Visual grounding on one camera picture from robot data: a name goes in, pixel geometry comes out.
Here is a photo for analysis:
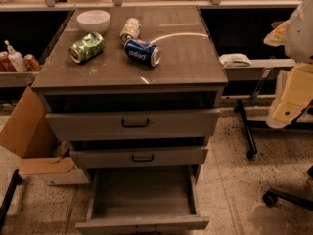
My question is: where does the grey bottom drawer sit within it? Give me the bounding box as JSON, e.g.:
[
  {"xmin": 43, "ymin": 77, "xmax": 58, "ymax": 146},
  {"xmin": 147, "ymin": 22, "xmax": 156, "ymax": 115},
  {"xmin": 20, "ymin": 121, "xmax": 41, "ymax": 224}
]
[{"xmin": 75, "ymin": 165, "xmax": 209, "ymax": 235}]

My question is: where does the grey drawer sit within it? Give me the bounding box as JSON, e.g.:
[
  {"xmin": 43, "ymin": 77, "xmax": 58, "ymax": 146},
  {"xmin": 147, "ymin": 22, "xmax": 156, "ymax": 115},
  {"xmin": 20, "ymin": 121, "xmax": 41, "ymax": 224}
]
[
  {"xmin": 75, "ymin": 165, "xmax": 209, "ymax": 235},
  {"xmin": 70, "ymin": 137, "xmax": 208, "ymax": 169},
  {"xmin": 44, "ymin": 91, "xmax": 221, "ymax": 142}
]

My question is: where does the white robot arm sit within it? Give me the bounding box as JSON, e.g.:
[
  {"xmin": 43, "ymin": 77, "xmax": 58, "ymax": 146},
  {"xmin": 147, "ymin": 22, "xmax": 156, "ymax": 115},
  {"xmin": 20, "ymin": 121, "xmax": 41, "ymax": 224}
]
[{"xmin": 263, "ymin": 0, "xmax": 313, "ymax": 129}]

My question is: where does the grey middle drawer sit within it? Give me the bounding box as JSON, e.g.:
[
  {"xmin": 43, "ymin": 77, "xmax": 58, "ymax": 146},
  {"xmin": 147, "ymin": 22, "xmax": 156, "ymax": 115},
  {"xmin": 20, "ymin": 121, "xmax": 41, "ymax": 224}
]
[{"xmin": 70, "ymin": 137, "xmax": 208, "ymax": 169}]

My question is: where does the grey drawer cabinet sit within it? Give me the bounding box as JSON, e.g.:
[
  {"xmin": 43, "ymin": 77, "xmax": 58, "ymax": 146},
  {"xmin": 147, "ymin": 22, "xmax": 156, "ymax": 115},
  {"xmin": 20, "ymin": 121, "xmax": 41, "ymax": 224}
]
[{"xmin": 31, "ymin": 5, "xmax": 229, "ymax": 235}]

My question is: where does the grey top drawer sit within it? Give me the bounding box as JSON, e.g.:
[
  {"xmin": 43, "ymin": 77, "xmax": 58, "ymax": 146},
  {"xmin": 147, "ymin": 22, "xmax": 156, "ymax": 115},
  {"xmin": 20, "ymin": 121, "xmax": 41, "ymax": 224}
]
[{"xmin": 44, "ymin": 91, "xmax": 221, "ymax": 142}]

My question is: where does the black table stand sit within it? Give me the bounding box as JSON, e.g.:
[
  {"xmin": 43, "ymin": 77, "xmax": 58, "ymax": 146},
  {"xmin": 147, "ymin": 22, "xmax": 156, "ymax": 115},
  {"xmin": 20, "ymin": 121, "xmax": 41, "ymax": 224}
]
[{"xmin": 234, "ymin": 100, "xmax": 313, "ymax": 160}]

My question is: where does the folded white cloth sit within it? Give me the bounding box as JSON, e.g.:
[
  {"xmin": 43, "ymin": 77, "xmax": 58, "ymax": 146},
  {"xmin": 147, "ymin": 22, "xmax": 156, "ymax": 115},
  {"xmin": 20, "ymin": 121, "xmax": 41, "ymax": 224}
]
[{"xmin": 219, "ymin": 53, "xmax": 251, "ymax": 67}]

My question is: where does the blue pepsi can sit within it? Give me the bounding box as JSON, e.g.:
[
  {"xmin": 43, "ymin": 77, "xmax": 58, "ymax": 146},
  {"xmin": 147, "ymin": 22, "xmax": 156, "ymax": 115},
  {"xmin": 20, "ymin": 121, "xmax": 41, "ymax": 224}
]
[{"xmin": 124, "ymin": 39, "xmax": 161, "ymax": 67}]

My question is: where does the crushed green soda can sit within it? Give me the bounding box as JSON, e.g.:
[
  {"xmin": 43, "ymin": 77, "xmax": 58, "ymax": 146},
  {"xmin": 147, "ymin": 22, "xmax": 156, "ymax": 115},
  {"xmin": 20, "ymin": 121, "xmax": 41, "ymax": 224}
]
[{"xmin": 68, "ymin": 32, "xmax": 105, "ymax": 64}]

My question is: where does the white bowl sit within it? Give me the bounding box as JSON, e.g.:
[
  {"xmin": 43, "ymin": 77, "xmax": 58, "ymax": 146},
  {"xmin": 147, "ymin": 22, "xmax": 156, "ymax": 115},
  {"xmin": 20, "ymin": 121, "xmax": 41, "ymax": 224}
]
[{"xmin": 76, "ymin": 10, "xmax": 111, "ymax": 34}]

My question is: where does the red can right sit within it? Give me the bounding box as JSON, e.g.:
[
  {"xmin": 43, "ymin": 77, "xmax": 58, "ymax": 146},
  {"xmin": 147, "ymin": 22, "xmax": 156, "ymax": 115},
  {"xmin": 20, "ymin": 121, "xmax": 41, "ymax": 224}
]
[{"xmin": 24, "ymin": 54, "xmax": 41, "ymax": 71}]

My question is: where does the red can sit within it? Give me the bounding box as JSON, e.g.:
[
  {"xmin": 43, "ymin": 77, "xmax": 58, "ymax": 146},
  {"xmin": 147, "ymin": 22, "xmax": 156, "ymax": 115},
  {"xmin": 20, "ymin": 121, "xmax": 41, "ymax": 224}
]
[
  {"xmin": 0, "ymin": 51, "xmax": 15, "ymax": 72},
  {"xmin": 24, "ymin": 54, "xmax": 41, "ymax": 71}
]

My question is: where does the brown cardboard box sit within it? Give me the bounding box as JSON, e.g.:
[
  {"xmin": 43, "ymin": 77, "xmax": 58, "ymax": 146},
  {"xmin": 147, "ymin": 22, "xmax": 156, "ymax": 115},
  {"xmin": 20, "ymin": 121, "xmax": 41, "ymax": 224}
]
[{"xmin": 0, "ymin": 87, "xmax": 90, "ymax": 186}]

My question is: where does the white pump bottle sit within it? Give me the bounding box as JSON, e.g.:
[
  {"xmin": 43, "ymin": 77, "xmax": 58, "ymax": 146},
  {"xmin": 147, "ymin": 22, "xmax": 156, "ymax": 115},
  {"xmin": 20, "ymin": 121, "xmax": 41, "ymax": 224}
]
[{"xmin": 4, "ymin": 40, "xmax": 27, "ymax": 72}]

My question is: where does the grey left shelf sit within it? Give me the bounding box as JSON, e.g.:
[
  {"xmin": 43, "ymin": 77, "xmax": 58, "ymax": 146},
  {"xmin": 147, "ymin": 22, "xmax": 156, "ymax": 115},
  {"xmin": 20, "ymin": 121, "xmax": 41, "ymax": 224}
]
[{"xmin": 0, "ymin": 71, "xmax": 37, "ymax": 88}]

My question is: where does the red can left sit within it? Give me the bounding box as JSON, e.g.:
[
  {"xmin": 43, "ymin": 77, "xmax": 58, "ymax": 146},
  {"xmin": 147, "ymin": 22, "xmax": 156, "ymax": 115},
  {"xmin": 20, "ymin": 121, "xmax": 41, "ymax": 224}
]
[{"xmin": 0, "ymin": 51, "xmax": 15, "ymax": 72}]

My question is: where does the black bar left floor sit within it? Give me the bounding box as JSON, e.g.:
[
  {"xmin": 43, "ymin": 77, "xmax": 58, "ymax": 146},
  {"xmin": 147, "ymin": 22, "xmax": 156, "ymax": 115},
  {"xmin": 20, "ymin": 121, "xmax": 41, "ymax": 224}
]
[{"xmin": 0, "ymin": 169, "xmax": 22, "ymax": 230}]

